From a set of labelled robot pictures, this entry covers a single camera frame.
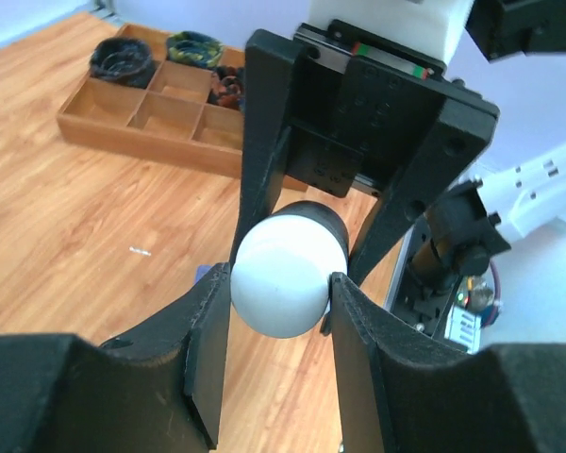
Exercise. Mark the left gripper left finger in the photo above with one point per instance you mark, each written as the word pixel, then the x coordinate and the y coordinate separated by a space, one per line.
pixel 157 387

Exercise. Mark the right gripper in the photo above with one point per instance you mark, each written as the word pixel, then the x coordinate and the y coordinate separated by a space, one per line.
pixel 340 105

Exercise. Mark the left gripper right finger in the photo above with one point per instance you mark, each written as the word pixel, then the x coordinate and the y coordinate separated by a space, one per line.
pixel 401 391

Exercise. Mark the blue weekly pill organizer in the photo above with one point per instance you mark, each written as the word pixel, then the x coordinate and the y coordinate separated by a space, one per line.
pixel 201 271

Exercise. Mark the white cap pill bottle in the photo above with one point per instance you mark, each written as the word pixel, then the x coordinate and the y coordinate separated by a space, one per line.
pixel 279 282

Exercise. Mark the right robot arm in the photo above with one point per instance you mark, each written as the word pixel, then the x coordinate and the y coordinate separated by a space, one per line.
pixel 475 221

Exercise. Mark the orange black cup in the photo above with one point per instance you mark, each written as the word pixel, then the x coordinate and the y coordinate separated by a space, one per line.
pixel 227 87

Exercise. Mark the green black cup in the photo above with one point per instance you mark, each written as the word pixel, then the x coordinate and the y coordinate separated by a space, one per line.
pixel 194 49

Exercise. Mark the wooden compartment tray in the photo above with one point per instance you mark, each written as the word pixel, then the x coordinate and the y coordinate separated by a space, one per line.
pixel 170 121

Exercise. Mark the black cup far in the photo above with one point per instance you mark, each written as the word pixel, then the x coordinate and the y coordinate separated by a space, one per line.
pixel 124 61

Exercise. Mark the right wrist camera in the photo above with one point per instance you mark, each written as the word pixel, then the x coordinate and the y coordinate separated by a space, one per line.
pixel 431 27

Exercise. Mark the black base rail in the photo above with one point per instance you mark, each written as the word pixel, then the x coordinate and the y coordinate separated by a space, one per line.
pixel 454 315

